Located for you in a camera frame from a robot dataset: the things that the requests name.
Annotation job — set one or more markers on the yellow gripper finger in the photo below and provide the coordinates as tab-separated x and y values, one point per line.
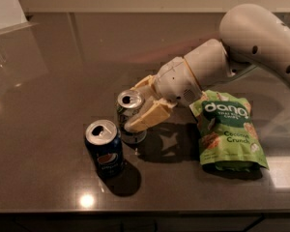
151	113
145	86

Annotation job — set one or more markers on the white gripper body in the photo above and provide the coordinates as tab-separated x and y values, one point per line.
174	80

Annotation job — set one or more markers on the green white 7up can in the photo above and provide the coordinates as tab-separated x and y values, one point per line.
128	104

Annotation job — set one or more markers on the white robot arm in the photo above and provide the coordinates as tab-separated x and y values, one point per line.
249	36

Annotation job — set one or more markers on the blue pepsi can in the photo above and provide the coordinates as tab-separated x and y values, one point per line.
104	144

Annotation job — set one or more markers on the green dang chips bag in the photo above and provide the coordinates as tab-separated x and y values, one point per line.
228	139

